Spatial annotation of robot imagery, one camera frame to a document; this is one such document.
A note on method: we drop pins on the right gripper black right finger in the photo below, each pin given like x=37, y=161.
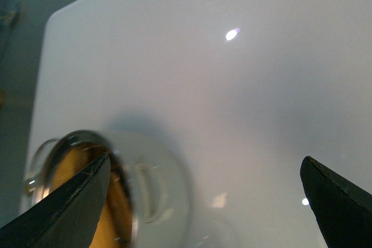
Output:
x=341, y=208

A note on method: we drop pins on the white electric cooking pot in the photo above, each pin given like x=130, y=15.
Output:
x=154, y=181

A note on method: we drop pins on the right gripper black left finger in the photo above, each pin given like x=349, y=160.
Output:
x=68, y=217

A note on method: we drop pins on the yellow corn cob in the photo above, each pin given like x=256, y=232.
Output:
x=115, y=225

